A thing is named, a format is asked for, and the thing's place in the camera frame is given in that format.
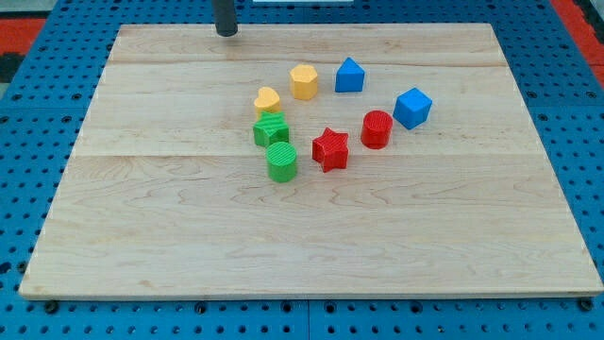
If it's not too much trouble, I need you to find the wooden board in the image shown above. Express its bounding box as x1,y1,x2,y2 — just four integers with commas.
20,24,603,300

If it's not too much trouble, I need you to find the blue cube block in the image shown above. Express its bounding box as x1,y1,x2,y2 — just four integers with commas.
393,88,432,130

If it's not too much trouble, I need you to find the green cylinder block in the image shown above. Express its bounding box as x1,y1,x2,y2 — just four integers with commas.
266,142,297,182

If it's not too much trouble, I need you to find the red star block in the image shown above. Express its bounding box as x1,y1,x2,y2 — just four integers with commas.
312,127,349,173

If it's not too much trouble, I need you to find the green star block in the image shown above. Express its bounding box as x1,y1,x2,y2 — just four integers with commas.
253,111,290,147

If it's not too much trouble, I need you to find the yellow heart block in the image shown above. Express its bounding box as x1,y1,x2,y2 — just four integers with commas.
254,87,281,119

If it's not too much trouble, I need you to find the red cylinder block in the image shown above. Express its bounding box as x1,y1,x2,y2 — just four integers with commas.
361,110,393,149

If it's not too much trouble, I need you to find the yellow hexagon block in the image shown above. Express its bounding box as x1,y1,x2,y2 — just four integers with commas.
290,64,318,100

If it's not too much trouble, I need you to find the blue triangular prism block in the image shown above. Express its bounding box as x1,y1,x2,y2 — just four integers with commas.
334,57,365,93

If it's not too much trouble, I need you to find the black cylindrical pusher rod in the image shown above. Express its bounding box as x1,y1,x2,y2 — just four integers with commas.
211,0,238,37

